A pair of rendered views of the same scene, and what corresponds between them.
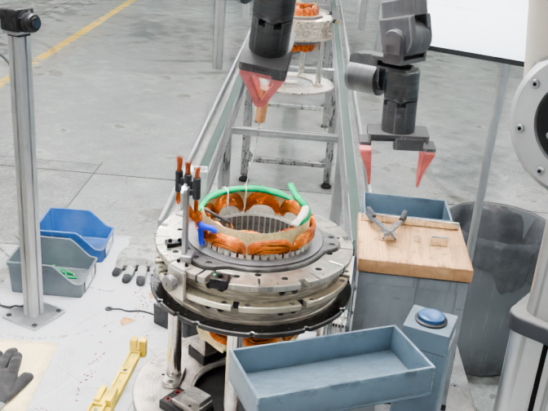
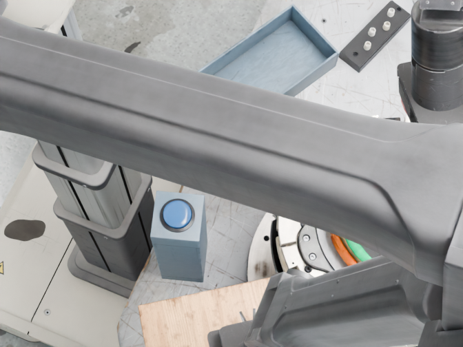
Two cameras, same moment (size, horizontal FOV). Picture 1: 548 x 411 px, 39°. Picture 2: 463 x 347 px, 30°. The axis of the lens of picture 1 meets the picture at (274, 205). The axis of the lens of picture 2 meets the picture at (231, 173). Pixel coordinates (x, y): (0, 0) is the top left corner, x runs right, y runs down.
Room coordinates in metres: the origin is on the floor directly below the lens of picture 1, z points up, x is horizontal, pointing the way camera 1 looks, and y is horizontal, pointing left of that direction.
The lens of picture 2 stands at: (1.41, -0.29, 2.21)
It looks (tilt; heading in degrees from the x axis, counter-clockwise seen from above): 70 degrees down; 163
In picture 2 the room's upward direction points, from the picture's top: 1 degrees clockwise
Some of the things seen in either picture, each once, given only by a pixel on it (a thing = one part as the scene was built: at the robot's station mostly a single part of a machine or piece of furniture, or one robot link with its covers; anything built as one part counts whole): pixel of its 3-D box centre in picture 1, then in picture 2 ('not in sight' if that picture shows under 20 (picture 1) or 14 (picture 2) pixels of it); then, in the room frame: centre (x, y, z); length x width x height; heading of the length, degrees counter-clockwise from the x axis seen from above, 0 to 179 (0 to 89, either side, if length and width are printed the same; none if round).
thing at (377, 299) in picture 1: (399, 314); not in sight; (1.26, -0.25, 0.91); 0.19 x 0.19 x 0.26; 86
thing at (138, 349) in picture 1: (118, 377); not in sight; (1.16, 0.25, 0.80); 0.22 x 0.04 x 0.03; 172
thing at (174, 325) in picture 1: (175, 327); not in sight; (1.16, 0.15, 0.91); 0.02 x 0.02 x 0.21
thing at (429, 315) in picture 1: (431, 315); (177, 214); (1.04, -0.25, 1.04); 0.04 x 0.04 x 0.01
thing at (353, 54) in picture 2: not in sight; (375, 36); (0.72, 0.20, 0.79); 0.15 x 0.05 x 0.02; 122
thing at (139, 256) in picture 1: (142, 257); not in sight; (1.64, 0.30, 0.79); 0.24 x 0.12 x 0.02; 179
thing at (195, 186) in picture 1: (187, 184); not in sight; (1.08, 0.13, 1.21); 0.04 x 0.04 x 0.03; 1
